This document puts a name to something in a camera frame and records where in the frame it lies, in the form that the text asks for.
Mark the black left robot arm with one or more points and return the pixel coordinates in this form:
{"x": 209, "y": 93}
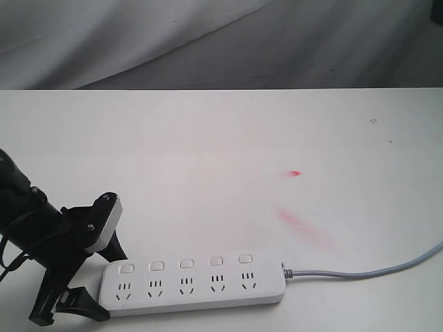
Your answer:
{"x": 19, "y": 198}

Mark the grey backdrop cloth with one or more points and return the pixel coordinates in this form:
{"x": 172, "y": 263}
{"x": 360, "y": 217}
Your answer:
{"x": 145, "y": 45}

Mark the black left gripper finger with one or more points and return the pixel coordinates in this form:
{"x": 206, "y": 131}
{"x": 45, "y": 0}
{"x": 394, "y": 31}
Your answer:
{"x": 77, "y": 301}
{"x": 113, "y": 251}

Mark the white five-outlet power strip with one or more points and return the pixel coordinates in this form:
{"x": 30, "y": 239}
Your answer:
{"x": 178, "y": 283}

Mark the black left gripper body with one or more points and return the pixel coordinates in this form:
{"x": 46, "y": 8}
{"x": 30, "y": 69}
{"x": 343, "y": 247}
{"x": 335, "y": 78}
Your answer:
{"x": 55, "y": 243}

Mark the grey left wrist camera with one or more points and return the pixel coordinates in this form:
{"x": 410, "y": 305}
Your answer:
{"x": 100, "y": 222}

